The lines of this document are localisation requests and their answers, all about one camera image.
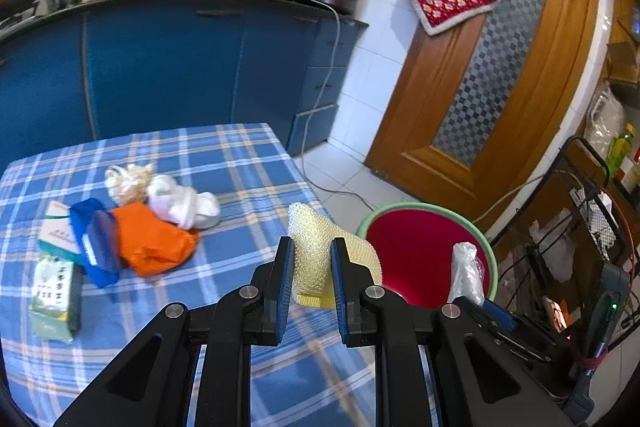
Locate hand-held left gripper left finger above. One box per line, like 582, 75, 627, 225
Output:
52, 236, 296, 427

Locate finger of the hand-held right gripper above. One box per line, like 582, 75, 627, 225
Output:
452, 296, 506, 345
482, 299, 517, 331

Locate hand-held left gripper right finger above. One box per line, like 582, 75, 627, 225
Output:
330, 237, 576, 427

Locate clear plastic bag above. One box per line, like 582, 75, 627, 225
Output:
530, 219, 576, 283
446, 242, 490, 306

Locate cream mesh sponge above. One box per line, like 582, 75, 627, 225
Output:
287, 202, 383, 310

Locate red basin with green rim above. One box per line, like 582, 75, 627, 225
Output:
356, 202, 499, 310

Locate white plastic bag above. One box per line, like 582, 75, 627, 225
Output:
147, 174, 221, 230

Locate orange plastic bag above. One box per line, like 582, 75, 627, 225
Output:
111, 202, 198, 278

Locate small cream paper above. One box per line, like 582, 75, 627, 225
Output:
105, 164, 156, 205

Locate blue plastic wrapper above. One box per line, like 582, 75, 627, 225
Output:
69, 198, 121, 288

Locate green tea packet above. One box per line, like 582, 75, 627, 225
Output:
27, 254, 83, 343

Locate white and green box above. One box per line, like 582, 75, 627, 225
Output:
39, 201, 83, 258

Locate phone with lit screen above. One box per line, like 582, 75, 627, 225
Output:
542, 297, 568, 333

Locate clear plastic bag on rack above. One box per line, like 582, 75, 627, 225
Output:
530, 219, 576, 283

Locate blue checked tablecloth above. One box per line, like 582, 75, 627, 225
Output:
0, 123, 386, 427

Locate yellow bottle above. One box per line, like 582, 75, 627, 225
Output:
607, 123, 636, 178

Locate white plastic sack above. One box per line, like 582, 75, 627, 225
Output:
585, 82, 628, 158

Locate wooden door with glass panel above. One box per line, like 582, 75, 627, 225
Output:
365, 0, 601, 233

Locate blue base cabinets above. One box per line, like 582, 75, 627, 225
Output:
0, 0, 368, 168

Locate cardboard box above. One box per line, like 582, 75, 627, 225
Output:
605, 42, 640, 82

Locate black wire rack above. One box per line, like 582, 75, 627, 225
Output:
520, 136, 640, 358

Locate white power cable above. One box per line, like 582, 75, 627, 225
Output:
292, 0, 381, 210

